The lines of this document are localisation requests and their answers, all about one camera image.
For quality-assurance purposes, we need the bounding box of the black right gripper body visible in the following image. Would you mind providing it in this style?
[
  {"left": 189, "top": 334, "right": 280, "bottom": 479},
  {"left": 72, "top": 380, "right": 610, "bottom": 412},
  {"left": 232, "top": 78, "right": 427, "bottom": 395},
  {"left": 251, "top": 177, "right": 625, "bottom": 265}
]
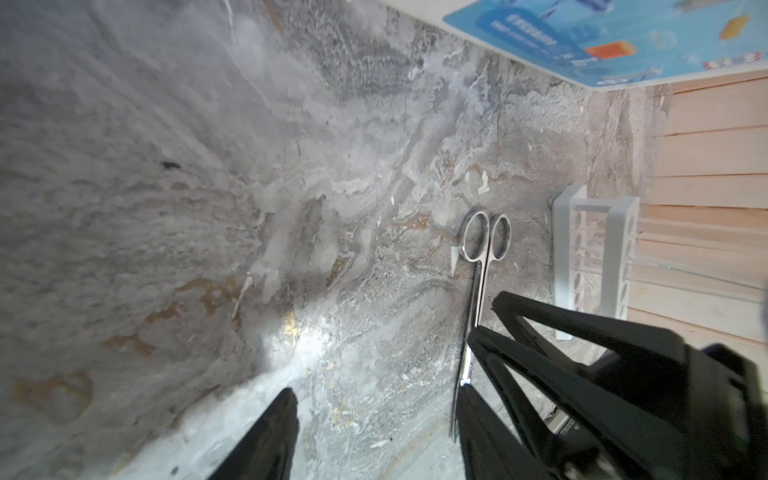
[{"left": 539, "top": 338, "right": 768, "bottom": 480}]

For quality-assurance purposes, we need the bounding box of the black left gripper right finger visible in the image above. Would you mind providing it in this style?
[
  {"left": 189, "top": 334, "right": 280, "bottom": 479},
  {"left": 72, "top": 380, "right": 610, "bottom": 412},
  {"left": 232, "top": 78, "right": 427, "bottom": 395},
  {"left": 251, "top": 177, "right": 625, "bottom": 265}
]
[{"left": 457, "top": 384, "right": 551, "bottom": 480}]

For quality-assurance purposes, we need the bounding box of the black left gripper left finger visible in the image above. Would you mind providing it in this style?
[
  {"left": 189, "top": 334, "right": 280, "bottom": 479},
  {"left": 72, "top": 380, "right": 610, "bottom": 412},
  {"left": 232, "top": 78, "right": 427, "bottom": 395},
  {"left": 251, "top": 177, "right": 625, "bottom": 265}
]
[{"left": 208, "top": 388, "right": 299, "bottom": 480}]

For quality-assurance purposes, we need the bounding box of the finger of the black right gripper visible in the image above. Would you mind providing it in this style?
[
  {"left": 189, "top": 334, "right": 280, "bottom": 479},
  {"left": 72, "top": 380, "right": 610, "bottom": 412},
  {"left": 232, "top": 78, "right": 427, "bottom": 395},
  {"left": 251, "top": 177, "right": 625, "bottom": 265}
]
[
  {"left": 468, "top": 327, "right": 660, "bottom": 474},
  {"left": 492, "top": 291, "right": 687, "bottom": 372}
]

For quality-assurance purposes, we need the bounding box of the white test tube rack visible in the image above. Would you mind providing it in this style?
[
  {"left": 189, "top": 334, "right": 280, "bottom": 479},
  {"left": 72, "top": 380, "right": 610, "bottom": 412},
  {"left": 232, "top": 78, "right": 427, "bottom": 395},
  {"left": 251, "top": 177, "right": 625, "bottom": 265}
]
[{"left": 552, "top": 184, "right": 640, "bottom": 320}]

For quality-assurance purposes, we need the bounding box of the white plastic storage bin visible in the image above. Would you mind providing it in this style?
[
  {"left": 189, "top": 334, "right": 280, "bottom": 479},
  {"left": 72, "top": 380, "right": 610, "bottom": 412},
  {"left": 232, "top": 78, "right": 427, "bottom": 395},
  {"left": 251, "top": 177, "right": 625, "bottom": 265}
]
[{"left": 387, "top": 0, "right": 767, "bottom": 91}]

